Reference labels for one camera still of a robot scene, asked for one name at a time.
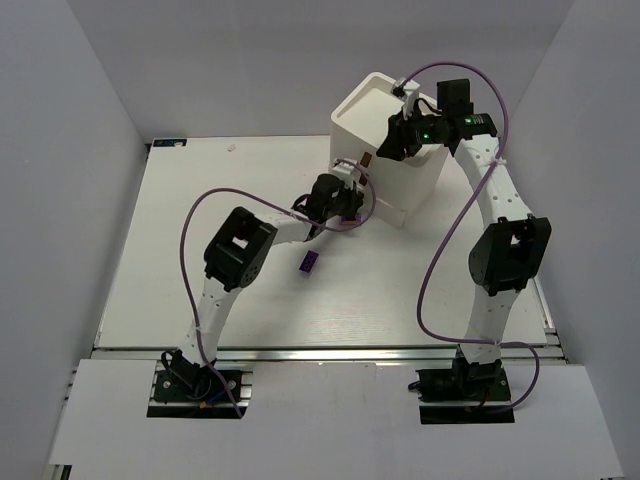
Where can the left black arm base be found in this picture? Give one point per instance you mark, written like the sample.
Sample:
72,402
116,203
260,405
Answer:
182,389

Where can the white three-drawer storage box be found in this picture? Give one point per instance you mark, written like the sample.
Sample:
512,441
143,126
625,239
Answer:
366,126

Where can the aluminium rail front edge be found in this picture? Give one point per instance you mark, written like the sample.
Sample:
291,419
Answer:
546,353

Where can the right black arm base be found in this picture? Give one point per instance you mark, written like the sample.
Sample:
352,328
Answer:
443,402

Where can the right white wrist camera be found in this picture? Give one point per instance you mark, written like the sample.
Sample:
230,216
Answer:
408,92

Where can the purple sloped lego brick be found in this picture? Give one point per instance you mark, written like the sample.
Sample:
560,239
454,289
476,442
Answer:
347,222

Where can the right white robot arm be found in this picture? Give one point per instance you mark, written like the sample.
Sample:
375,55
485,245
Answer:
511,248

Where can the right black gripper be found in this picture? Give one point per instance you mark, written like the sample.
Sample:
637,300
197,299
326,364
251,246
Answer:
400,133

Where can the blue label sticker left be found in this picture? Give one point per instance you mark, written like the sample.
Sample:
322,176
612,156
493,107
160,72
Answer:
169,143

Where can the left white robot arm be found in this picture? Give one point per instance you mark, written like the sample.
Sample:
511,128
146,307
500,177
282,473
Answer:
234,257

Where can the purple long lego brick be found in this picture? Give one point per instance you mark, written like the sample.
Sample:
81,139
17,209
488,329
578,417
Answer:
308,262

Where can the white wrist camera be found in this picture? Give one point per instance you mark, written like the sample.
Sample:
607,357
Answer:
345,171
408,92

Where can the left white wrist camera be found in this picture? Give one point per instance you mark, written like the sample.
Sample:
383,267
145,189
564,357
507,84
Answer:
345,171

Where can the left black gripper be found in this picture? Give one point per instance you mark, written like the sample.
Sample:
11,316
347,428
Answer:
351,198

